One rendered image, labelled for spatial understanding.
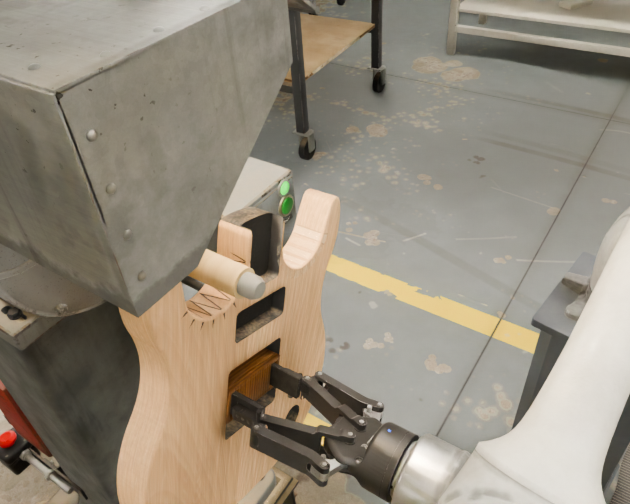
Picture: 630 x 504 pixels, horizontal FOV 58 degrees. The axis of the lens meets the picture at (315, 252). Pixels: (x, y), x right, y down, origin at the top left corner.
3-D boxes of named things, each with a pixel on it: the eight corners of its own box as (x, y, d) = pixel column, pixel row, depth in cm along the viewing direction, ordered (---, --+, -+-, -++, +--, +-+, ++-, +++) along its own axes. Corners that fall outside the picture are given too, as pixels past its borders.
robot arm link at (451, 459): (461, 501, 63) (413, 475, 66) (481, 437, 59) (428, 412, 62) (430, 559, 56) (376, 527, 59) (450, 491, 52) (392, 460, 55)
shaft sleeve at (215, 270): (126, 240, 65) (103, 241, 62) (132, 213, 64) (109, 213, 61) (250, 296, 57) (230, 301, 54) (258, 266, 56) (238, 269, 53)
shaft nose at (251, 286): (249, 293, 56) (234, 296, 54) (254, 270, 56) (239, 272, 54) (265, 300, 55) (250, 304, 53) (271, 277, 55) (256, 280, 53)
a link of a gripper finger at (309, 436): (351, 457, 64) (349, 466, 62) (256, 433, 65) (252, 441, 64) (356, 430, 62) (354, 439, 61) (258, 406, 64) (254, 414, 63)
